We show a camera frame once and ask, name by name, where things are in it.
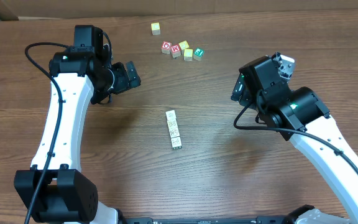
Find white block single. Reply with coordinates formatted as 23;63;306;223
165;110;177;121

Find white block row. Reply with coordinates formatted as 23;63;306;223
171;136;182;149
167;119;178;129
169;127;180;138

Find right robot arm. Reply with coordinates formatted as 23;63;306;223
231;52;358;223

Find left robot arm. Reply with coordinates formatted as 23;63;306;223
14;25;141;223

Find red O wooden block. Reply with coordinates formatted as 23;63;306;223
161;41;172;54

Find far yellow wooden block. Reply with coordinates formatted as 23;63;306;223
150;22;161;35

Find red M wooden block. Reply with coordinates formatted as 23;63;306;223
170;44;181;58

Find green wooden block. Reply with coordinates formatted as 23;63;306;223
193;48;204;61

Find yellow block lower cluster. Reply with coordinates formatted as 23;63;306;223
183;49;193;61

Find yellow block cluster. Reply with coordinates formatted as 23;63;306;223
183;49;193;61
179;40;190;52

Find yellow block upper cluster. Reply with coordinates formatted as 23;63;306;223
179;40;190;52

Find cardboard box back edge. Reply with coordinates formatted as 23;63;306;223
0;0;358;21

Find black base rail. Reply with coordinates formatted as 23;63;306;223
118;215;296;224

